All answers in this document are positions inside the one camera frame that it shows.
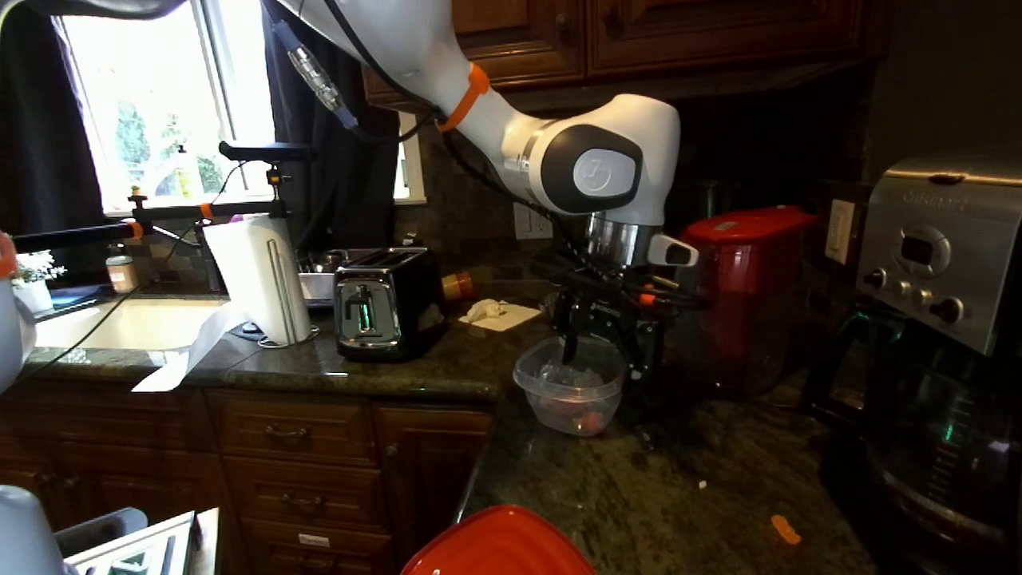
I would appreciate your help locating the colourful candy pile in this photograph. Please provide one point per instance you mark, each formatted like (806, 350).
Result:
(576, 407)

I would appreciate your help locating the red water pitcher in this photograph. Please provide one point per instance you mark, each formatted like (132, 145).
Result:
(745, 298)

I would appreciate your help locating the white open box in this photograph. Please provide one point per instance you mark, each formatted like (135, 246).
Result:
(139, 543)

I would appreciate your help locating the brown wooden wall cabinets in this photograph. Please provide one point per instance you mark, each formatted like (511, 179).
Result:
(724, 36)

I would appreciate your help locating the small orange brown jar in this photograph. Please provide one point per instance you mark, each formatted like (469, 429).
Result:
(458, 285)

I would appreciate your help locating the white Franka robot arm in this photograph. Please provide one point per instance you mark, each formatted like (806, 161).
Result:
(595, 170)

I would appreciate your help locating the white wall outlet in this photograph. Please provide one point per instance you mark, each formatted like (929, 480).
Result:
(842, 232)
(530, 226)

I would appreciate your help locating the black chrome toaster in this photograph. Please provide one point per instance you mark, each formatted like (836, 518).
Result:
(388, 304)

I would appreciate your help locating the kitchen sink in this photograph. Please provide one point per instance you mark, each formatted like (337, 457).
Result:
(139, 321)

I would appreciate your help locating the black camera stand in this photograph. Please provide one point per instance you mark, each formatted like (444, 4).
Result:
(259, 151)

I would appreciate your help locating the small orange object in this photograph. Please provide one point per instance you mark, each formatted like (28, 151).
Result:
(787, 527)

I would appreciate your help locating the white paper sheet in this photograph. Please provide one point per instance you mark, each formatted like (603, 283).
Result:
(193, 352)

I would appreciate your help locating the bright kitchen window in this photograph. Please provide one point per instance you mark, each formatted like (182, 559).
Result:
(161, 106)

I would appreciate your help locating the small soap bottle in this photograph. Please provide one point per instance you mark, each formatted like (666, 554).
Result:
(123, 274)

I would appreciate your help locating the red plastic container lid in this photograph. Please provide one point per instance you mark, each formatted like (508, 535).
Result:
(499, 547)

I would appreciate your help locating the white upright appliance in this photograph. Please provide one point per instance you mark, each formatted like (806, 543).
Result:
(259, 277)

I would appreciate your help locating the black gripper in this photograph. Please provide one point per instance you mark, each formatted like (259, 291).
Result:
(610, 298)

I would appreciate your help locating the silver black coffee maker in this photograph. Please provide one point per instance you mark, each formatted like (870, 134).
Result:
(946, 321)

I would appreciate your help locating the brown wooden base cabinets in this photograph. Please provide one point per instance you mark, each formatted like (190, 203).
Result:
(299, 466)

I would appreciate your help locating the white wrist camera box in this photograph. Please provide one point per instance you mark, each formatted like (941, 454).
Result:
(672, 249)

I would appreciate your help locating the clear plastic bowl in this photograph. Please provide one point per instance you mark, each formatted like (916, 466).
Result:
(553, 401)

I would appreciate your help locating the white crumb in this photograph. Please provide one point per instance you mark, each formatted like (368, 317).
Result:
(705, 483)

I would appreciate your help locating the dark curtain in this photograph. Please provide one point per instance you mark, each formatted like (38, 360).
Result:
(319, 161)

